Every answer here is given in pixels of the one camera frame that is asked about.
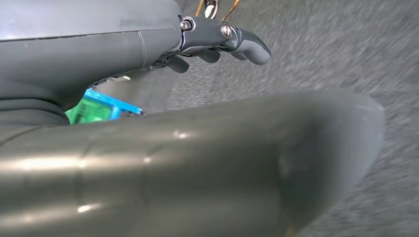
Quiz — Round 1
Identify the person's foot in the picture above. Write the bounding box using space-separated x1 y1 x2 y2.
203 0 219 19

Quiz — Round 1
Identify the green plastic crate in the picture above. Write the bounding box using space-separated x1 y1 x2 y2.
65 98 114 125

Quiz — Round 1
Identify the blue metal shelf rack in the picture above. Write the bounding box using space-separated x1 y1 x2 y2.
83 88 147 120

